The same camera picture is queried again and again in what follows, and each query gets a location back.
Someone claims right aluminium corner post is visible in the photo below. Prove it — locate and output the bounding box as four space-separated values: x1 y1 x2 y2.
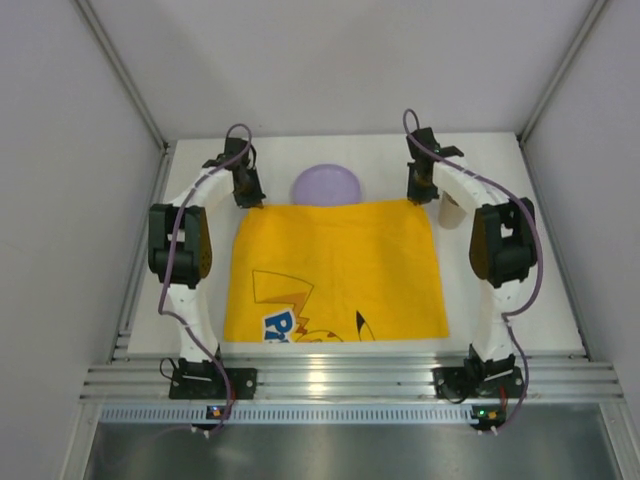
516 0 611 145

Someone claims lilac plastic plate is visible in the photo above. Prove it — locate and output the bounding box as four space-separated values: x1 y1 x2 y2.
291 164 362 207

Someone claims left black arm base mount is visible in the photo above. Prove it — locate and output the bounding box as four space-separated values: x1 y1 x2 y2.
159 357 258 401

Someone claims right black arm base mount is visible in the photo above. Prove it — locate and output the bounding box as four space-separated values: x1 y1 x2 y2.
433 352 525 404

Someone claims aluminium front rail frame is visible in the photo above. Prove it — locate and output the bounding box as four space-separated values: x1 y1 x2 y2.
80 353 624 403

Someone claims beige paper cup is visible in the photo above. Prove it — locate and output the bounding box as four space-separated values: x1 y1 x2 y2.
438 192 466 230

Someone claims slotted grey cable duct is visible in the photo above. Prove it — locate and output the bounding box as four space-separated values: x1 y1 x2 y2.
100 403 505 426

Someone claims yellow cartoon placemat cloth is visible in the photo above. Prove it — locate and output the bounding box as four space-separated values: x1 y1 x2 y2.
224 200 449 344

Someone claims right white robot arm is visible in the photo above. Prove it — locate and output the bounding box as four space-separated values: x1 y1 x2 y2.
406 127 543 364

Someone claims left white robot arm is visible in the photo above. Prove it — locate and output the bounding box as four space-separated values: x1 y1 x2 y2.
147 135 266 364

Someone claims left aluminium corner post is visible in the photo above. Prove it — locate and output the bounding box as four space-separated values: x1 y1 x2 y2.
70 0 169 151

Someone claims aluminium corner post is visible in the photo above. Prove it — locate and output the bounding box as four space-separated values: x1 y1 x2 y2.
516 0 611 145
70 0 169 151

